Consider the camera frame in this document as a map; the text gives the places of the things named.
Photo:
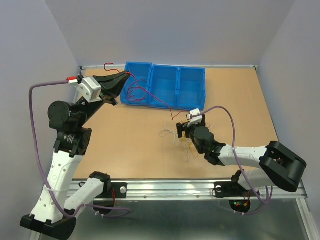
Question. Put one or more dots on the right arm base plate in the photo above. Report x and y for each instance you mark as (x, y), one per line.
(227, 189)

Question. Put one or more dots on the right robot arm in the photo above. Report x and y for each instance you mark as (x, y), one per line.
(264, 166)

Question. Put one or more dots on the right blue bin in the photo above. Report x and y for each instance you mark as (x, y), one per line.
(191, 89)

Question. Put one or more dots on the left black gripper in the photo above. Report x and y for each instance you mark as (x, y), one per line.
(111, 85)

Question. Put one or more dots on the aluminium front rail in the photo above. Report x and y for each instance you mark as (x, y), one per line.
(180, 190)

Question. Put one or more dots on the middle blue bin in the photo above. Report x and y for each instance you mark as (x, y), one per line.
(163, 86)

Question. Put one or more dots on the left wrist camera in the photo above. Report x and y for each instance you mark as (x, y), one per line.
(90, 89)

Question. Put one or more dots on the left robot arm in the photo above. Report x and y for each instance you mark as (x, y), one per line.
(55, 213)

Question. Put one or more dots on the left blue bin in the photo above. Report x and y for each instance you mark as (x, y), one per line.
(134, 91)

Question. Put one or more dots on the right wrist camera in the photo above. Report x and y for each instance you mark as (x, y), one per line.
(194, 117)

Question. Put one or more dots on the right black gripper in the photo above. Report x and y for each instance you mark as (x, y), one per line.
(181, 127)

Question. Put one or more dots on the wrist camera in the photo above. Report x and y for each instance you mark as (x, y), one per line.
(194, 117)
(90, 89)

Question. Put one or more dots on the blue bin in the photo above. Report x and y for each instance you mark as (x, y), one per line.
(163, 86)
(134, 91)
(191, 89)

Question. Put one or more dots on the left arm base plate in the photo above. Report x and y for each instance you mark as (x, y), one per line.
(117, 188)

